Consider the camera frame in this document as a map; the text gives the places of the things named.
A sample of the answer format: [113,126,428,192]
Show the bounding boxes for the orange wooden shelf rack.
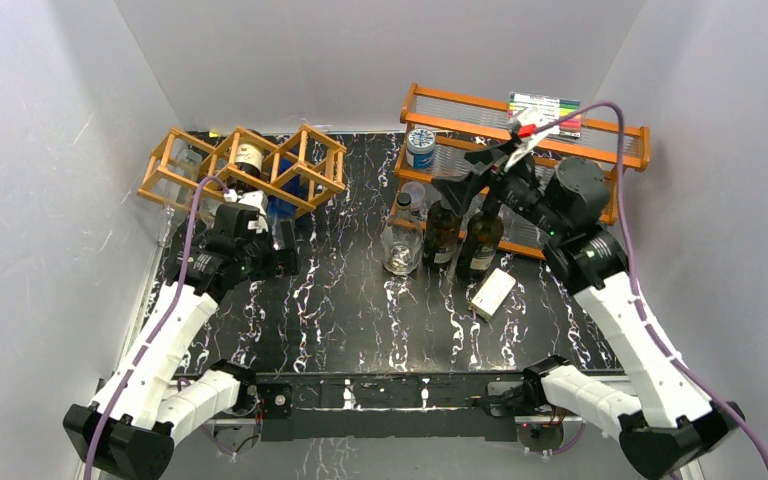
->
[389,83,652,260]

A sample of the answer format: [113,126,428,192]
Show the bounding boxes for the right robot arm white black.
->
[432,146,745,479]

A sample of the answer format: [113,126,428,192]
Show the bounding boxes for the marker pen pack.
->
[508,92,582,139]

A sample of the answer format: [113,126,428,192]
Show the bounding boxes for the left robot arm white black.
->
[63,203,299,479]

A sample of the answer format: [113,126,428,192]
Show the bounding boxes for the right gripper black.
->
[430,139,566,239]

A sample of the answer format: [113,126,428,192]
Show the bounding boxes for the clear glass bottle black cap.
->
[380,192,424,276]

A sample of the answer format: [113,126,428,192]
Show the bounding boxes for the white small box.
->
[469,268,517,320]

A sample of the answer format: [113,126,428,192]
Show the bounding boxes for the brown wine bottle gold cap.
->
[227,142,264,194]

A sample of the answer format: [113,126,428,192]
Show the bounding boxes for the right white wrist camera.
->
[507,106,558,170]

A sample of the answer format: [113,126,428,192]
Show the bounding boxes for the blue lidded jar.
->
[405,128,436,169]

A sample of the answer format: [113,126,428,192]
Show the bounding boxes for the dark wine bottle brown label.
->
[422,198,462,267]

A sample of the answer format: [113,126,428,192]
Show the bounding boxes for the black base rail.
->
[214,370,587,444]

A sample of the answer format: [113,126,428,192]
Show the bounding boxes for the small clear plastic cup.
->
[400,181,426,211]

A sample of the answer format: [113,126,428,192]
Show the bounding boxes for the blue plastic bottle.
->
[265,158,316,223]

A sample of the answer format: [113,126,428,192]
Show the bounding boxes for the orange wooden wine rack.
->
[137,124,347,218]

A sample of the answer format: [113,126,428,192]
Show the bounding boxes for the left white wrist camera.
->
[223,190,268,233]

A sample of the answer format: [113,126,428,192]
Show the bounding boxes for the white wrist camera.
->
[223,190,268,233]
[507,106,558,170]

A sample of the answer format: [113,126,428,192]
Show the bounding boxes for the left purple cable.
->
[82,175,233,480]

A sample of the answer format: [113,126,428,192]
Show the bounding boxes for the dark wine bottle cream label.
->
[456,198,504,282]

